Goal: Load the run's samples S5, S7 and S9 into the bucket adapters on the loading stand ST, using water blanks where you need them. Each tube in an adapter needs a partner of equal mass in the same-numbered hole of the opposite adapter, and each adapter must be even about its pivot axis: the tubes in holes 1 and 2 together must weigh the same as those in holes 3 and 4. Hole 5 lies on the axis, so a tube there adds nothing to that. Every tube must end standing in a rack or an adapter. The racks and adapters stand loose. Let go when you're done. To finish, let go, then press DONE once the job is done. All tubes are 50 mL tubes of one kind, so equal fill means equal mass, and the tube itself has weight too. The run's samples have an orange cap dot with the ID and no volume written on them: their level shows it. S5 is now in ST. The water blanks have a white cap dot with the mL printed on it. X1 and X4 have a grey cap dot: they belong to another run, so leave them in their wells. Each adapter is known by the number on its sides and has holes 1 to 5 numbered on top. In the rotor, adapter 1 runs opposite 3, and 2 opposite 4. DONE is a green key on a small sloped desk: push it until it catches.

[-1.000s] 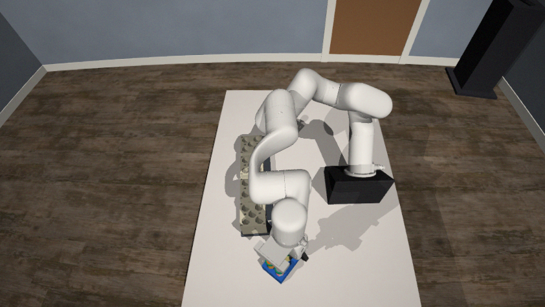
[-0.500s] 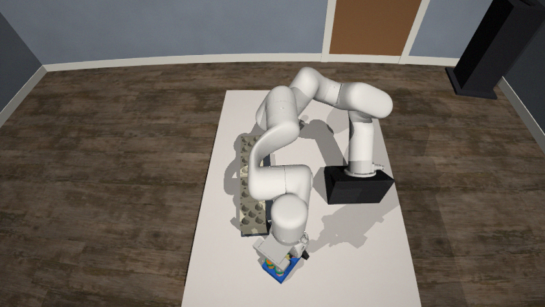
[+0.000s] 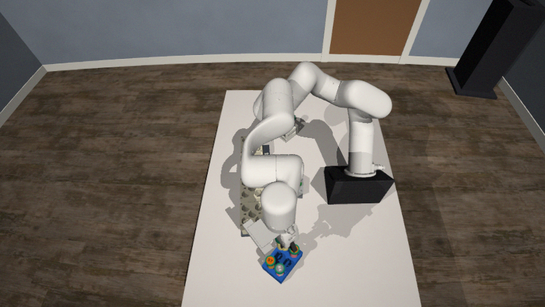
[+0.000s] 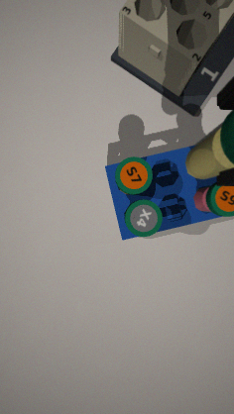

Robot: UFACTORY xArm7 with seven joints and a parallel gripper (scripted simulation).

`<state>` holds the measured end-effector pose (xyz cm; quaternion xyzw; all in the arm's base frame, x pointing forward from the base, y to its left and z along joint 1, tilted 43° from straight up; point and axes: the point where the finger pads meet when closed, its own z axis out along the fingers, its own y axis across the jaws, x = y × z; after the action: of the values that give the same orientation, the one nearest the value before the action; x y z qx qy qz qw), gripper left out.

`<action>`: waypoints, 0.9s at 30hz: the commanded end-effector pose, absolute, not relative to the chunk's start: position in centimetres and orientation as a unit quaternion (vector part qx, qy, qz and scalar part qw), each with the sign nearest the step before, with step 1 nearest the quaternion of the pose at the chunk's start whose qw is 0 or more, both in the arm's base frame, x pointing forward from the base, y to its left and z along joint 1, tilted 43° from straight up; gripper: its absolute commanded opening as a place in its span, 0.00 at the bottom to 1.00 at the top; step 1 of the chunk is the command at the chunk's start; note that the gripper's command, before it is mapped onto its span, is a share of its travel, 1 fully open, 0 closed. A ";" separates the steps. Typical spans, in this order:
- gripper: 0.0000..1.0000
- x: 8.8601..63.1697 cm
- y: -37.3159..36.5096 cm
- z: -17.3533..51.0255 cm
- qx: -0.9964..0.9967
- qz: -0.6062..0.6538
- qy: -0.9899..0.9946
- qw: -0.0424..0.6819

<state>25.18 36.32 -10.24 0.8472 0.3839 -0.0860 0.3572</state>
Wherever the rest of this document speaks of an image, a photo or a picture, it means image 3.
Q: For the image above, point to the blue tube rack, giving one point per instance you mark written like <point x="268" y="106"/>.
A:
<point x="282" y="257"/>

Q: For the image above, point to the conical tube with pink liquid and green cap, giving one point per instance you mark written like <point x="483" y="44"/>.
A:
<point x="294" y="255"/>

